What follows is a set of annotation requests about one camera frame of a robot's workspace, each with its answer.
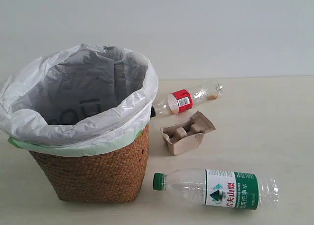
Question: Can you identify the brown pulp cardboard tray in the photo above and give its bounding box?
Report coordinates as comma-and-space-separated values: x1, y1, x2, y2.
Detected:
160, 111, 216, 156

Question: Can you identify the clear bottle green label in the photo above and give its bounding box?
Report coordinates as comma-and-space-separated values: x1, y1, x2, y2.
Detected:
153, 169, 279, 210

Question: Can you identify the green plastic bin liner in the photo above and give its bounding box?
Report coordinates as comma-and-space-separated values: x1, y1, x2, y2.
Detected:
8, 129, 144, 157

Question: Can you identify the white plastic bin liner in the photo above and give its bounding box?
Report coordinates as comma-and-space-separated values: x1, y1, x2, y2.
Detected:
0, 44, 158, 145

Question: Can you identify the woven brown wicker basket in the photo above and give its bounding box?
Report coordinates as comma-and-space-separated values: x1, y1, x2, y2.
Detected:
30, 126, 149, 203

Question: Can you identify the clear bottle red label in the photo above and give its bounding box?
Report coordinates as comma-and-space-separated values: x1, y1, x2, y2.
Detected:
151, 81, 223, 117

